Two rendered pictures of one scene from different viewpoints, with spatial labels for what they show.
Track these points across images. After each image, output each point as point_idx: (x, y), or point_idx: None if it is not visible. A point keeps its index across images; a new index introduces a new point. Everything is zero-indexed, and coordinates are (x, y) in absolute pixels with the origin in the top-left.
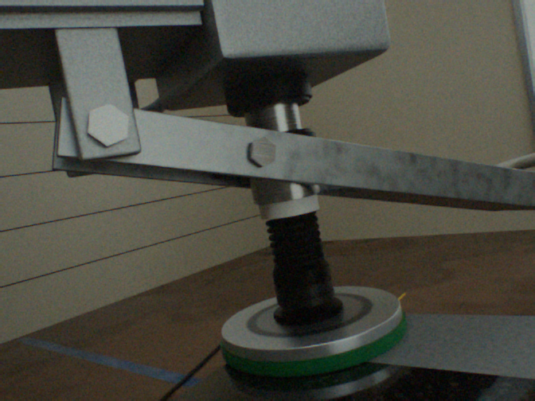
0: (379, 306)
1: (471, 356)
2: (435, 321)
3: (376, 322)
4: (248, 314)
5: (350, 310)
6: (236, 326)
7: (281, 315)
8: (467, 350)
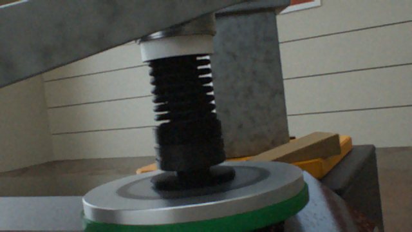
0: (112, 187)
1: (70, 202)
2: (55, 223)
3: (127, 178)
4: (277, 175)
5: (144, 183)
6: (278, 167)
7: (221, 165)
8: (67, 205)
